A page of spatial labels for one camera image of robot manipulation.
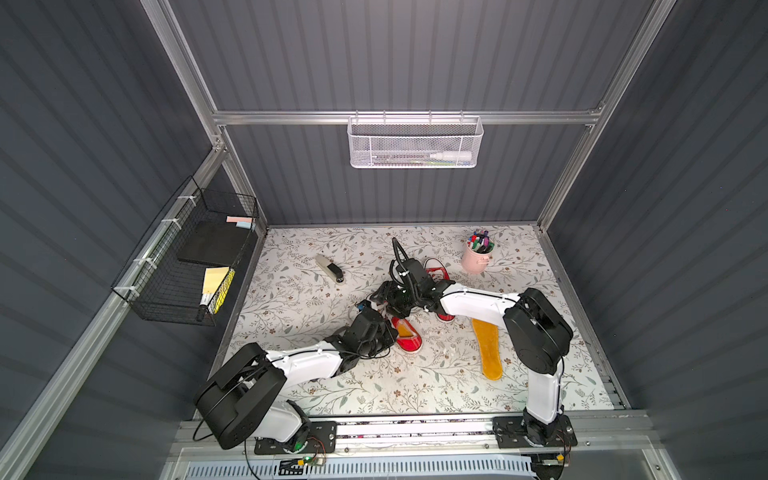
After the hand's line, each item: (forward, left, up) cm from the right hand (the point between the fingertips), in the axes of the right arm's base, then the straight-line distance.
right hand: (376, 300), depth 88 cm
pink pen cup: (+17, -33, -4) cm, 37 cm away
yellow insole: (-7, -8, -5) cm, 12 cm away
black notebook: (+4, +40, +21) cm, 46 cm away
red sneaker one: (-11, -9, -3) cm, 14 cm away
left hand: (-9, -8, -4) cm, 12 cm away
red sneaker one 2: (+17, -20, -6) cm, 27 cm away
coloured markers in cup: (+21, -34, +2) cm, 40 cm away
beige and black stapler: (+16, +17, -5) cm, 24 cm away
